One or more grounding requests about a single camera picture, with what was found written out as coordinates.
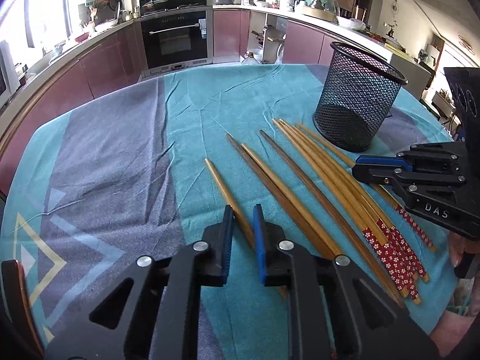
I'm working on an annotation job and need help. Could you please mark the dark brown wooden chopstick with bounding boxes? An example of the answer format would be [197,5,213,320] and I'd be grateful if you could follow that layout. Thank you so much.
[225,133,326,258]

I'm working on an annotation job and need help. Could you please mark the light brown wooden chopstick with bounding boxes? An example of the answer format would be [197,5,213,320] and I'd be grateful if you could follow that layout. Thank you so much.
[241,143,343,258]

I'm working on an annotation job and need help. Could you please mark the pink sleeve right forearm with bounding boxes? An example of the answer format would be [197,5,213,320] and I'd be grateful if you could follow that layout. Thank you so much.
[430,273,479,357]

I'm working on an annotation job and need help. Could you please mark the person's right hand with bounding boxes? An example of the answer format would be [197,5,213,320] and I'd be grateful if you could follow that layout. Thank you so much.
[448,232,480,267]

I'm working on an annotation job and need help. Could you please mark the black mesh utensil holder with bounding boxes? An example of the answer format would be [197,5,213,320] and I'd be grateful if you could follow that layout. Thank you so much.
[312,41,408,153]

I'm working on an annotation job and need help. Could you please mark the teal grey tablecloth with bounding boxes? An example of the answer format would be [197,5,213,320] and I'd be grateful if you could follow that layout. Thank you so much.
[1,64,457,359]

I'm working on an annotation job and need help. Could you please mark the round bamboo steamer tray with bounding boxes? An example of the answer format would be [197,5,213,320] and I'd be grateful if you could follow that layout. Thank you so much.
[297,6,338,23]

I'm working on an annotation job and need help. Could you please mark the black built-in oven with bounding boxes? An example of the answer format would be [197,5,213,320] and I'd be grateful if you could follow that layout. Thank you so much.
[140,7,213,74]

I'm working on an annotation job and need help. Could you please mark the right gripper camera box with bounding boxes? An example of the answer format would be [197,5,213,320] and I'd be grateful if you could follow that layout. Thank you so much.
[443,67,480,167]

